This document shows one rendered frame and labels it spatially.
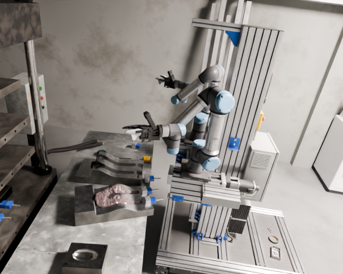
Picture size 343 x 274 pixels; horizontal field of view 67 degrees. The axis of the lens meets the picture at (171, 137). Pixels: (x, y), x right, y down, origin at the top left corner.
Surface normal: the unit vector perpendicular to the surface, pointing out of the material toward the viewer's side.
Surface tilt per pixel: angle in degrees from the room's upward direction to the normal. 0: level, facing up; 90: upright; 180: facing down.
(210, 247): 0
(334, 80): 90
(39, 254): 0
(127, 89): 90
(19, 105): 90
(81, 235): 0
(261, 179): 90
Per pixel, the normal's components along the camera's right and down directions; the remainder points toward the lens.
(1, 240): 0.11, -0.88
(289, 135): -0.11, 0.44
